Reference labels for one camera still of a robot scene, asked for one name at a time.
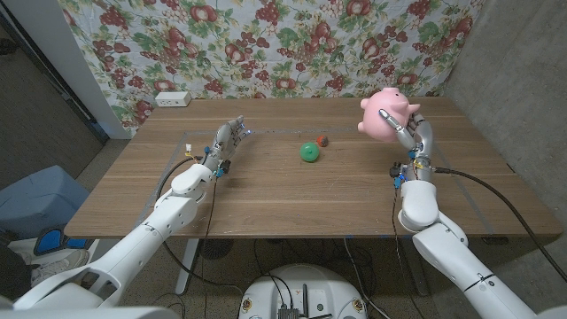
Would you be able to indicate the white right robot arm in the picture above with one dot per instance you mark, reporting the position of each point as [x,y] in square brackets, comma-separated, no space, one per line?
[443,257]

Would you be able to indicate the pink plastic piggy bank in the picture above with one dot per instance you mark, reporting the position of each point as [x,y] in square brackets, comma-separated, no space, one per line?
[370,117]

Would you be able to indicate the blue black pad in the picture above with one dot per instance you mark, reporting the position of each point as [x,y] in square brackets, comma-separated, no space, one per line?
[48,241]

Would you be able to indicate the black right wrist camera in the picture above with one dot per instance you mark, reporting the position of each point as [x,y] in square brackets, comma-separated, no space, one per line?
[395,170]

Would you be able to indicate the green ball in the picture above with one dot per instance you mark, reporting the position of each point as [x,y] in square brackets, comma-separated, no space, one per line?
[309,152]

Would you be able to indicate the black round floor fan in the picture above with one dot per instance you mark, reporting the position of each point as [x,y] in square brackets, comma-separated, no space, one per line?
[215,248]

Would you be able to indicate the fruit print backdrop cloth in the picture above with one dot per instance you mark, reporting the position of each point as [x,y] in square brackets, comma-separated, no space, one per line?
[274,44]

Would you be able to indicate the white robot torso base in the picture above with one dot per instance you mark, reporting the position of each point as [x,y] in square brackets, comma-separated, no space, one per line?
[319,283]

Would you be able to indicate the white power strip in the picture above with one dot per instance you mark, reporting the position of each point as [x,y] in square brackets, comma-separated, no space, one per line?
[173,99]

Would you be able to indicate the small red brown ball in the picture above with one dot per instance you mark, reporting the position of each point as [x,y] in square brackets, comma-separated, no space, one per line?
[322,141]

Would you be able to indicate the black antenna stick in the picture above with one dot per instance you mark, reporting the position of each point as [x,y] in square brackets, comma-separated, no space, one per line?
[305,299]

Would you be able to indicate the black bag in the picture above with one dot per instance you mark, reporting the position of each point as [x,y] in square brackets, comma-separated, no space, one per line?
[13,274]

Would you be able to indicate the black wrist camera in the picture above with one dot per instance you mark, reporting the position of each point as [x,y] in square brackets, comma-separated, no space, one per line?
[226,167]
[395,170]

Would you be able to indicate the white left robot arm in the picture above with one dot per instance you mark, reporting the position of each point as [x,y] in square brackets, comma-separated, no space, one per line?
[146,235]

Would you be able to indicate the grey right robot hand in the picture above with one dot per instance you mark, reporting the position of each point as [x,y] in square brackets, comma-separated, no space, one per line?
[421,146]

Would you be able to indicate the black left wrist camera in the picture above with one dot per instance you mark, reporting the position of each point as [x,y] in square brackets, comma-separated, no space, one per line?
[226,167]

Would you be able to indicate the blue grey plastic bin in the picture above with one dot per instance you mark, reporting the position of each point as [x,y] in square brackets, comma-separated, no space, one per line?
[40,199]

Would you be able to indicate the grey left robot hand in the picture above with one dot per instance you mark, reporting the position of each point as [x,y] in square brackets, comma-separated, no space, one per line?
[225,142]

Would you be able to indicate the white metal table leg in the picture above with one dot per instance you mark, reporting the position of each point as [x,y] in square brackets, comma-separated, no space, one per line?
[186,270]

